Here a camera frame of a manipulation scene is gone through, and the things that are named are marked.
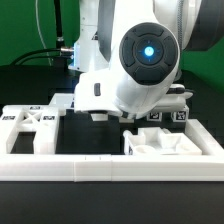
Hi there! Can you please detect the white U-shaped fence frame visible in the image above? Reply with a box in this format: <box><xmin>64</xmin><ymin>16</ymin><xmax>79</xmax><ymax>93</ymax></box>
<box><xmin>0</xmin><ymin>119</ymin><xmax>224</xmax><ymax>182</ymax></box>

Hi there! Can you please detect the white chair back frame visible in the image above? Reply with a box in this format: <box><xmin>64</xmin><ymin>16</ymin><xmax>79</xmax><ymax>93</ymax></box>
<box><xmin>0</xmin><ymin>105</ymin><xmax>66</xmax><ymax>155</ymax></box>

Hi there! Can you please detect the white tagged cube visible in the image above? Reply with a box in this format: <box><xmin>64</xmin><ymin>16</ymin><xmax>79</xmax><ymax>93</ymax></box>
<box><xmin>171</xmin><ymin>106</ymin><xmax>189</xmax><ymax>122</ymax></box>
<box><xmin>147</xmin><ymin>112</ymin><xmax>162</xmax><ymax>122</ymax></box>

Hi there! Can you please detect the white tagged cube right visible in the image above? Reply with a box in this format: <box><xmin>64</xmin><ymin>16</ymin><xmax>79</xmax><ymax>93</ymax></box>
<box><xmin>171</xmin><ymin>106</ymin><xmax>189</xmax><ymax>122</ymax></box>

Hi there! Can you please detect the black cable upper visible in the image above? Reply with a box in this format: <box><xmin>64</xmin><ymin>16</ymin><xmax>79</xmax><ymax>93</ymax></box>
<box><xmin>9</xmin><ymin>48</ymin><xmax>75</xmax><ymax>66</ymax></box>

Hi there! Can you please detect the thin white cable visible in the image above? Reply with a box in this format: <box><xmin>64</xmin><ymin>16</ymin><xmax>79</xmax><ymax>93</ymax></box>
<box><xmin>34</xmin><ymin>0</ymin><xmax>54</xmax><ymax>67</ymax></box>

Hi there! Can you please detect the white tagged cube left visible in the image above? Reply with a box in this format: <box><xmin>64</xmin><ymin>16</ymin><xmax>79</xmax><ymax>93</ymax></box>
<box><xmin>147</xmin><ymin>112</ymin><xmax>162</xmax><ymax>122</ymax></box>

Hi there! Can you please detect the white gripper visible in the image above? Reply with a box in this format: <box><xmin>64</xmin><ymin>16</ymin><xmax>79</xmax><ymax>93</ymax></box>
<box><xmin>74</xmin><ymin>71</ymin><xmax>125</xmax><ymax>117</ymax></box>

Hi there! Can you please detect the white chair seat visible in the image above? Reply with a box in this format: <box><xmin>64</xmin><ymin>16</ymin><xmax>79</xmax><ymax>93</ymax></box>
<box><xmin>123</xmin><ymin>127</ymin><xmax>202</xmax><ymax>156</ymax></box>

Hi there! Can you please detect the black cable lower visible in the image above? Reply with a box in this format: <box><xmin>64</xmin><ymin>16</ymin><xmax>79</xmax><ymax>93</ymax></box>
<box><xmin>19</xmin><ymin>54</ymin><xmax>75</xmax><ymax>66</ymax></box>

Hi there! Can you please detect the white marker base sheet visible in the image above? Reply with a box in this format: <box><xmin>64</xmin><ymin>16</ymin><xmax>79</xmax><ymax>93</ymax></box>
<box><xmin>50</xmin><ymin>93</ymin><xmax>74</xmax><ymax>108</ymax></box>

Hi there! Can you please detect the black cable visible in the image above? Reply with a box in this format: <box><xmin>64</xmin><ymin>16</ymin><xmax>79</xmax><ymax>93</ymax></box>
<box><xmin>9</xmin><ymin>48</ymin><xmax>75</xmax><ymax>66</ymax></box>
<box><xmin>19</xmin><ymin>54</ymin><xmax>75</xmax><ymax>66</ymax></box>

